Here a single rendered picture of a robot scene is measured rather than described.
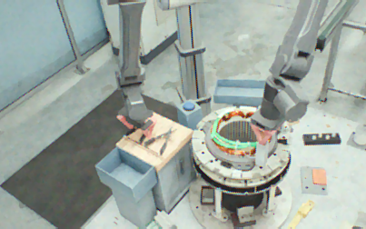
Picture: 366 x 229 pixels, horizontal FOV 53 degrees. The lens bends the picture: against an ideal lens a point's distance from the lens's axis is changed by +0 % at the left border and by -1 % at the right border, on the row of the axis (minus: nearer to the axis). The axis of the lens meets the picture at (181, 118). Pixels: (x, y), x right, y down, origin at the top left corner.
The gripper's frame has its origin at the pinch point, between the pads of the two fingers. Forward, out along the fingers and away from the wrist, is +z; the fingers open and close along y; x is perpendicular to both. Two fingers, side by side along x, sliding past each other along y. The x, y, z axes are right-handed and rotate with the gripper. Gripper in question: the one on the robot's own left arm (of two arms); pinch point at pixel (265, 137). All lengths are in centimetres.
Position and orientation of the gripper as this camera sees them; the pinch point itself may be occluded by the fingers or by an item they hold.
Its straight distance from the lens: 107.2
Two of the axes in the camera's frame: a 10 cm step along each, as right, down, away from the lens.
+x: -7.7, -4.3, 4.8
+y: 6.4, -5.1, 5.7
